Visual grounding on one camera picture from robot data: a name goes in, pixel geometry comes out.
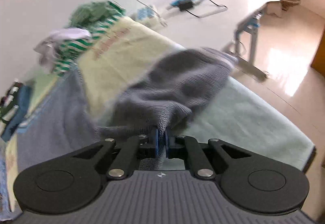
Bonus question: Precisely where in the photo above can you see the grey-blue knitted sweater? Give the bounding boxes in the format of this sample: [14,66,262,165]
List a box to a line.
[17,48,237,171]

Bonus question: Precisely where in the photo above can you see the folded dark green striped shirt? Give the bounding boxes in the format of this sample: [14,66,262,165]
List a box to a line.
[1,82,24,124]

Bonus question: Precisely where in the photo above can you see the white crumpled garment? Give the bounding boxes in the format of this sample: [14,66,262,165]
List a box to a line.
[34,28,91,72]

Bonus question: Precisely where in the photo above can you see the white desk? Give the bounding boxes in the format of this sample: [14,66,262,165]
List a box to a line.
[124,0,289,82]

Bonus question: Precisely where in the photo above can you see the green white striped garment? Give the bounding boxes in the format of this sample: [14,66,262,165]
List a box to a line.
[52,0,126,76]

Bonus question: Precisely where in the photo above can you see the black power adapter with cable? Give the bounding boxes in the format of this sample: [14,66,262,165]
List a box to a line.
[177,0,228,18]

